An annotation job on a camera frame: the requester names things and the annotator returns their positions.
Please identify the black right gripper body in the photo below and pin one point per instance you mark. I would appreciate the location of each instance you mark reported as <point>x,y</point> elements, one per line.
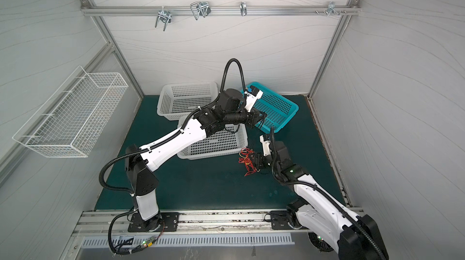
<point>263,160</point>

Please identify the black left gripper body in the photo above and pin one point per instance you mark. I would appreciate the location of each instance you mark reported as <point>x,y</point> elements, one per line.
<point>252,116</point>

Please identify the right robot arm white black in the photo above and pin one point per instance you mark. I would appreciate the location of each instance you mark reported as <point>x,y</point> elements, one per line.
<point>351,236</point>

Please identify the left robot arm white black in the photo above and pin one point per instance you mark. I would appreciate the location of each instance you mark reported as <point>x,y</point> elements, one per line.
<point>231,106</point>

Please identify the teal plastic basket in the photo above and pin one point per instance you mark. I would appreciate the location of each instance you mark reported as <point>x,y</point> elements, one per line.
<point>279,110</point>

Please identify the white plastic basket near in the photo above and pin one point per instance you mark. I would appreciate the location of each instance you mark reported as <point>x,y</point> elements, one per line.
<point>229,141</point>

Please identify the white plastic basket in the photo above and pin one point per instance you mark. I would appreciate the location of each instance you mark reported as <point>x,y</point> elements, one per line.
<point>178,100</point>
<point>229,141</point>

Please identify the white plastic basket far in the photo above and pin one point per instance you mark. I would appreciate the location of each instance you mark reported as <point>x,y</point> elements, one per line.
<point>178,100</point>

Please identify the metal hook clamp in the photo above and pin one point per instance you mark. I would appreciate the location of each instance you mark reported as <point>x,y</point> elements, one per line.
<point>331,10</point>
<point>243,9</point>
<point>200,9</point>
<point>163,18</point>

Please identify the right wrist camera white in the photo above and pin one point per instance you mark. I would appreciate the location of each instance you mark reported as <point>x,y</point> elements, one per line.
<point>265,141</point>

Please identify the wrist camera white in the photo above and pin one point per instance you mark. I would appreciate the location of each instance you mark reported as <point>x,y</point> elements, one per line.
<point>252,94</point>
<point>265,141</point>

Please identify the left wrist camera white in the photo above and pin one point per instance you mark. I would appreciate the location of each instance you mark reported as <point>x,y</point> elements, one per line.
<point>252,94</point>

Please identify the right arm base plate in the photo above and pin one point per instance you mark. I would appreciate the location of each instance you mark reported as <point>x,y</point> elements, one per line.
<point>279,220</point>

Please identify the white vented cable duct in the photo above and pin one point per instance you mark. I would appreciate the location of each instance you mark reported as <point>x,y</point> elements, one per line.
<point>197,240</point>

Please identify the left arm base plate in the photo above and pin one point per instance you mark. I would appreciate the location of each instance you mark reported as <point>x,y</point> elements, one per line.
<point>167,221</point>

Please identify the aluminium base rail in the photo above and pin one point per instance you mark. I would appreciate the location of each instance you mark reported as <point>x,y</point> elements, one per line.
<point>97,223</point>

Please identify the white wire wall basket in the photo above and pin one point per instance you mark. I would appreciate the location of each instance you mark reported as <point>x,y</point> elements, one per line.
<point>70,122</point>

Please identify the aluminium crossbar rail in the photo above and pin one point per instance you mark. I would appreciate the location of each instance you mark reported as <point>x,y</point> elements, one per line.
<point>218,11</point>

